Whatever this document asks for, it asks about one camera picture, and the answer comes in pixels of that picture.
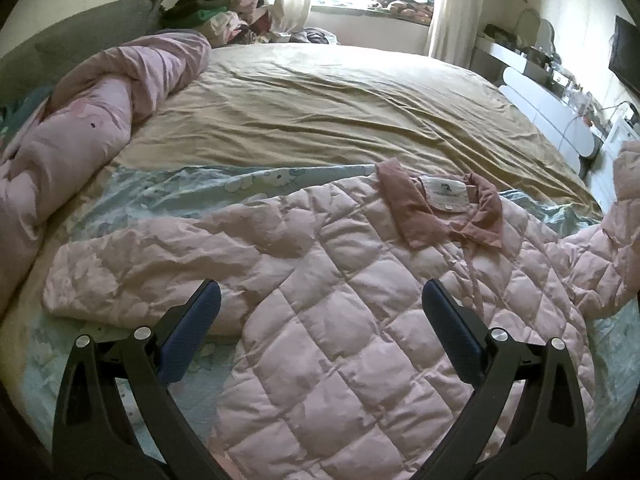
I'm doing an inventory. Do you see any pink quilted down jacket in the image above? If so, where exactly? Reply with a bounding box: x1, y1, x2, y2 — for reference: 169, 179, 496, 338
43, 142, 639, 479

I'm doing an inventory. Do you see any pile of mixed clothes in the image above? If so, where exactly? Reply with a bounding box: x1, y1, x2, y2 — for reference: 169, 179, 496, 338
162, 0, 338, 48

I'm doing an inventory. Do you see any light blue cartoon bed sheet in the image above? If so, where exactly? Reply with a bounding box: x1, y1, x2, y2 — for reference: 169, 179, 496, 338
17, 165, 639, 460

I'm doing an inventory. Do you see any white drawer cabinet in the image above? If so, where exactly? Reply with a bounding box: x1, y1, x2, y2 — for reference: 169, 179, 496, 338
586, 118, 639, 214

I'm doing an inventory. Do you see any rolled pink duvet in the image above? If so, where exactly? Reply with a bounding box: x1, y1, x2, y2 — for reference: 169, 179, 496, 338
1, 29, 210, 306

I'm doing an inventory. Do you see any white desk with rounded panels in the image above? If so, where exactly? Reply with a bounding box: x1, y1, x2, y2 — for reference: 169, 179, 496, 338
470, 35, 599, 179

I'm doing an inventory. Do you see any tan bed sheet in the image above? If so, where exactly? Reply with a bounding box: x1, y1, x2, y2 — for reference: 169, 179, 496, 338
116, 44, 601, 217

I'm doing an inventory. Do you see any grey upholstered headboard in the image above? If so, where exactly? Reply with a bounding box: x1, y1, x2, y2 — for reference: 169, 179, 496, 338
1, 0, 164, 104

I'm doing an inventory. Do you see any white curtain right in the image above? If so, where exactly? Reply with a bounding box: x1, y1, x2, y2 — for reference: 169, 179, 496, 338
425, 0, 484, 67

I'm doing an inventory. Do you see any clutter on window sill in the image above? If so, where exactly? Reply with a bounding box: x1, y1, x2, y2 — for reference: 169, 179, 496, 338
369, 0, 434, 21

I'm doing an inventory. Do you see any black wall television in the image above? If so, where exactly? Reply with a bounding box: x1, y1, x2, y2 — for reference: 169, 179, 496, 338
608, 15, 640, 96

